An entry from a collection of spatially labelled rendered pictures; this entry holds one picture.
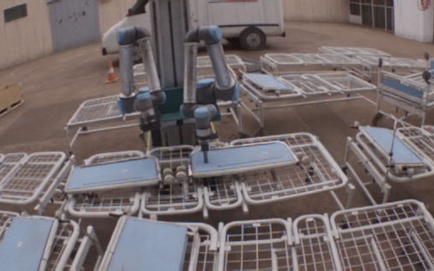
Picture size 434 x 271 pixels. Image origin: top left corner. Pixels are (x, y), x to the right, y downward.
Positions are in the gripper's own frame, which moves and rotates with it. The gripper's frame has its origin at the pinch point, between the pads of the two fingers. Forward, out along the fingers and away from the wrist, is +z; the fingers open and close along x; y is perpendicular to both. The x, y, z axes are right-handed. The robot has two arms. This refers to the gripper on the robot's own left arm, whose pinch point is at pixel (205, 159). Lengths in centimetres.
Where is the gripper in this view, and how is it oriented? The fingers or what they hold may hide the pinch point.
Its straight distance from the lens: 233.0
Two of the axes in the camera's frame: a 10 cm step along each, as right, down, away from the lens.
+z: 0.8, 9.4, 3.4
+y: -10.0, 0.9, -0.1
